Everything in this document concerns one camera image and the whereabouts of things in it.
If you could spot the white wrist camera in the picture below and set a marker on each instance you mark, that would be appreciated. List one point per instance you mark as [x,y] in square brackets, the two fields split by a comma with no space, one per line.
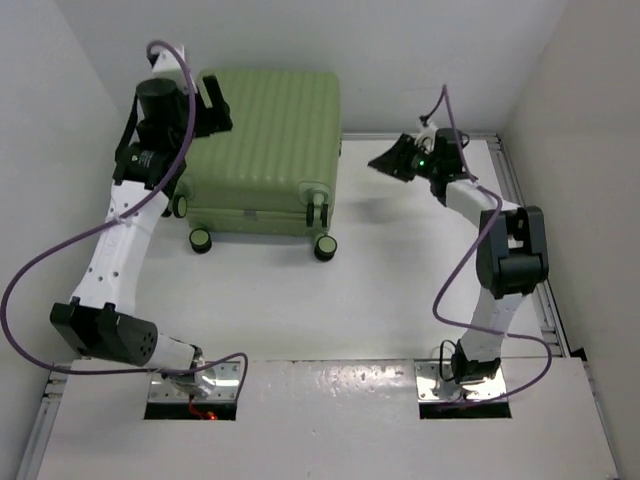
[427,132]
[164,65]

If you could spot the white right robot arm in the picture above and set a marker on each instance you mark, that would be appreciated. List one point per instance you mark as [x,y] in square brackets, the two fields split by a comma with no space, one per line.
[510,251]

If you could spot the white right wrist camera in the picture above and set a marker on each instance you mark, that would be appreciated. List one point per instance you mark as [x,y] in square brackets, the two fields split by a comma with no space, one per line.
[427,132]

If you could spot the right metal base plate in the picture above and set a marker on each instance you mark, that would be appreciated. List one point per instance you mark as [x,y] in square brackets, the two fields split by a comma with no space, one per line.
[432,388]

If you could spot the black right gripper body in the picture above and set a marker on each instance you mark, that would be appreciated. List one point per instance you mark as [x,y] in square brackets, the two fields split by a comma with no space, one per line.
[423,164]

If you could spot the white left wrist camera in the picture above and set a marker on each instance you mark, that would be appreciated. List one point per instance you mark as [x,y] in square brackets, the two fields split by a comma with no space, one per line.
[164,65]

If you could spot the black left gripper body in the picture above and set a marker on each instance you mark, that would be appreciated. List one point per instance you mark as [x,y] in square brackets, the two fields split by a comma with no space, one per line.
[181,128]

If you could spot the metal base plate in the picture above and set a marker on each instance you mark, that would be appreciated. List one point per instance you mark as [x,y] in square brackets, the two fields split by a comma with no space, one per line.
[432,388]
[218,384]

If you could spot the green suitcase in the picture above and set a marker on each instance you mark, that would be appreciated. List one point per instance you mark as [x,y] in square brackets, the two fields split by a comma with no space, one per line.
[275,171]

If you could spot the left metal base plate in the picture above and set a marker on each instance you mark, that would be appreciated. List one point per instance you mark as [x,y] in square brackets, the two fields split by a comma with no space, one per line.
[218,384]

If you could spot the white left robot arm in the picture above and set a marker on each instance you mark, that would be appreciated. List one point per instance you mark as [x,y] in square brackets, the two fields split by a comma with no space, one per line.
[99,320]

